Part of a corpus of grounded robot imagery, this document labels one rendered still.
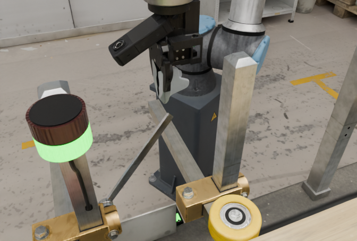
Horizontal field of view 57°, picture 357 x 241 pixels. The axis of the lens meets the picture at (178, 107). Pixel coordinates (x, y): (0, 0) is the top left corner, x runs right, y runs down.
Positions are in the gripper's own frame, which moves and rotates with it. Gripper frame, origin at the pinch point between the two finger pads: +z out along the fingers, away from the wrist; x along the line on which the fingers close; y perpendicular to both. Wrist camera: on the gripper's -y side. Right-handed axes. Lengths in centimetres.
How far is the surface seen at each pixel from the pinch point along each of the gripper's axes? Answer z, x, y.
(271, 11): 82, 198, 186
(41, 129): -18.1, -23.8, -20.7
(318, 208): 25.8, -21.6, 30.0
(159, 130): -0.1, -9.3, -3.8
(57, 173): 9.0, -3.6, -22.8
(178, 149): 11.0, -4.7, 1.9
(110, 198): 9.4, -12.9, -14.8
